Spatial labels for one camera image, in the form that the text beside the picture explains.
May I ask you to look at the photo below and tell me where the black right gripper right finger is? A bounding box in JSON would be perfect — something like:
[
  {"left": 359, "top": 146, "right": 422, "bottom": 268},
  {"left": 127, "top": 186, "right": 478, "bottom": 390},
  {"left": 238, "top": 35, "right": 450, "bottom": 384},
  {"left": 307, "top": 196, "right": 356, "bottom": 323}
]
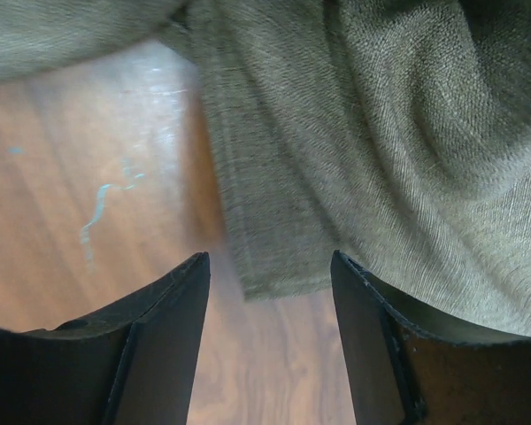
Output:
[{"left": 330, "top": 251, "right": 531, "bottom": 424}]

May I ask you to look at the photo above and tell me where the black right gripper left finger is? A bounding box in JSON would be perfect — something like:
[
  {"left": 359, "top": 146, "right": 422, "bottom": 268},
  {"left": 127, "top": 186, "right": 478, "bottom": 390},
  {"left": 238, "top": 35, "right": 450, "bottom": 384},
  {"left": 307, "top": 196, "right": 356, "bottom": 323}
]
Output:
[{"left": 0, "top": 252, "right": 210, "bottom": 424}]

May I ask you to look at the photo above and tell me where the brown cloth napkin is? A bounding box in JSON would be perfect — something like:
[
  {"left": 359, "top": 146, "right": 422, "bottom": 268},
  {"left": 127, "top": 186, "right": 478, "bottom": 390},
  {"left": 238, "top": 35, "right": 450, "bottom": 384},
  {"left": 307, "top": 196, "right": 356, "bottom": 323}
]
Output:
[{"left": 0, "top": 1, "right": 531, "bottom": 336}]

